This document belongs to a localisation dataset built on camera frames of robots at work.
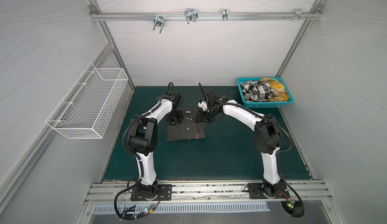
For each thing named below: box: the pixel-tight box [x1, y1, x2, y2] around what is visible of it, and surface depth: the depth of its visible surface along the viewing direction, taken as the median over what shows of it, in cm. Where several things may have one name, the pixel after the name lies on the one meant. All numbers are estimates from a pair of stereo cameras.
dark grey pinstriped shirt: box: [166, 109, 207, 142], surface depth 93 cm
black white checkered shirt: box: [240, 80, 272, 102], surface depth 107 cm
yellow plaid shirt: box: [259, 77, 290, 102], surface depth 106 cm
